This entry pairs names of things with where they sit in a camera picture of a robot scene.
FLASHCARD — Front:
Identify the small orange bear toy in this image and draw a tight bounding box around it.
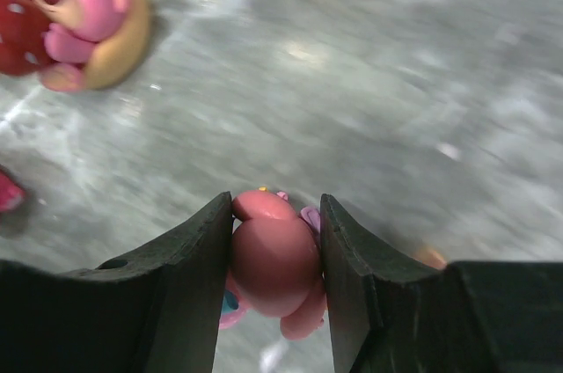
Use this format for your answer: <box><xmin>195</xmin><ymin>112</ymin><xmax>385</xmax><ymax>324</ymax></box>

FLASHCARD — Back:
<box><xmin>413</xmin><ymin>245</ymin><xmax>448</xmax><ymax>270</ymax></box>

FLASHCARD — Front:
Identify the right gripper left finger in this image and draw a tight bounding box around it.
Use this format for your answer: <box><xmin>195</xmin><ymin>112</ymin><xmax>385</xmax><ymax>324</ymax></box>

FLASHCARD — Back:
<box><xmin>1</xmin><ymin>193</ymin><xmax>232</xmax><ymax>373</ymax></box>

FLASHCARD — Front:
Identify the pink bear cake toy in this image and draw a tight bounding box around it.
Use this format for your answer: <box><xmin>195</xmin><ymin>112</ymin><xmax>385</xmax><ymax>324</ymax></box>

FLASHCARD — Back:
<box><xmin>0</xmin><ymin>168</ymin><xmax>26</xmax><ymax>214</ymax></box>

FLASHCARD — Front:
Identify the pink pig purple bow toy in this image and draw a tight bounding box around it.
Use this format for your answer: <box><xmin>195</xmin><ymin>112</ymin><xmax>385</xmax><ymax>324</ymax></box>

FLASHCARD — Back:
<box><xmin>219</xmin><ymin>187</ymin><xmax>327</xmax><ymax>340</ymax></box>

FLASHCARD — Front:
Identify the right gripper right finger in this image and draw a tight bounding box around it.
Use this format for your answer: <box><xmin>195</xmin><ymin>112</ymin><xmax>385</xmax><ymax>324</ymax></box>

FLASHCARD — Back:
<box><xmin>320</xmin><ymin>194</ymin><xmax>562</xmax><ymax>373</ymax></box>

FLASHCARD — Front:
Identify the pink bear strawberry donut toy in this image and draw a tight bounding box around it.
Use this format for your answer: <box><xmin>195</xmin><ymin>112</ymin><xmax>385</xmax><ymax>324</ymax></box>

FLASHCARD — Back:
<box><xmin>1</xmin><ymin>0</ymin><xmax>151</xmax><ymax>92</ymax></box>

